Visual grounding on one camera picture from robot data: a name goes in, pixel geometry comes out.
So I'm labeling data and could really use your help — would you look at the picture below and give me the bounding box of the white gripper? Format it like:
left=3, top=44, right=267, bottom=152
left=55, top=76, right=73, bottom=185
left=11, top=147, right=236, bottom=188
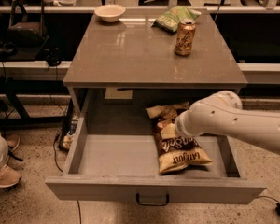
left=161, top=110, right=197, bottom=139

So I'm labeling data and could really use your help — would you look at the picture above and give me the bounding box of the brown Late July chip bag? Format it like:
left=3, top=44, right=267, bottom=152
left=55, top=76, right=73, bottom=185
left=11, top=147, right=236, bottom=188
left=146, top=102, right=212, bottom=175

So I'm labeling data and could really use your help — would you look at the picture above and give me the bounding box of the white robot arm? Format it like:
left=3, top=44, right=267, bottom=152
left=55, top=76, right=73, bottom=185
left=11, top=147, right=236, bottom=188
left=161, top=91, right=280, bottom=155

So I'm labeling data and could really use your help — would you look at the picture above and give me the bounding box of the grey open top drawer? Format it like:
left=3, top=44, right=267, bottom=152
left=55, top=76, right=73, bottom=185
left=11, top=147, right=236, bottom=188
left=45, top=89, right=268, bottom=205

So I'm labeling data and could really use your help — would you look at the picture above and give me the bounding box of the grey cabinet with counter top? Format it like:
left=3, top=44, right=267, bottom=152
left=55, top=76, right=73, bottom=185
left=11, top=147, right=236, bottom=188
left=63, top=8, right=247, bottom=112

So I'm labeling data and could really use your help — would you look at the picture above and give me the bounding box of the green chip bag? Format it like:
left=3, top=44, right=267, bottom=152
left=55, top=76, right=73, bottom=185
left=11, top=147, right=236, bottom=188
left=153, top=6, right=201, bottom=33

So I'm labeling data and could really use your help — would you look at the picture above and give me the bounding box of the white label sheet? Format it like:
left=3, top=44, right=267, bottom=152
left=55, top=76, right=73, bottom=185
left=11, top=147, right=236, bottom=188
left=105, top=88, right=133, bottom=100

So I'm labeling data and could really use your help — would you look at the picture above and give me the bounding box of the orange soda can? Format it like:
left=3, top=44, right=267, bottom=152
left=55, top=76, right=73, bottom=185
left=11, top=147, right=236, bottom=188
left=175, top=19, right=196, bottom=56

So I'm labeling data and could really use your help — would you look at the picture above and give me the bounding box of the power strip with plugs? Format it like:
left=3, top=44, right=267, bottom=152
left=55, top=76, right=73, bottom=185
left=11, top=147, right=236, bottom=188
left=58, top=115, right=78, bottom=150

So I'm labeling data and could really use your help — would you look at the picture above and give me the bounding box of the white ceramic bowl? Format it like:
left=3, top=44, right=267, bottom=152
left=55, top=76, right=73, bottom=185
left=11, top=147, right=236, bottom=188
left=94, top=5, right=126, bottom=23

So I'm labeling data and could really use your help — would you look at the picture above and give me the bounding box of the person's tan shoe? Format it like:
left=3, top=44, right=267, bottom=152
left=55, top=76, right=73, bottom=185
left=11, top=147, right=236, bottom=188
left=6, top=134, right=20, bottom=151
left=0, top=164, right=21, bottom=189

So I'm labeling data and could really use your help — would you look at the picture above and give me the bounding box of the black drawer handle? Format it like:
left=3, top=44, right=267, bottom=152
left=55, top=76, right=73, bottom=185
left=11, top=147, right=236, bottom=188
left=135, top=193, right=170, bottom=206

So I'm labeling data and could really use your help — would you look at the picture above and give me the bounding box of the black floor cable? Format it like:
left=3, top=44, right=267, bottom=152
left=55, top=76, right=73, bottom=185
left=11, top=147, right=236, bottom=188
left=52, top=103, right=82, bottom=224

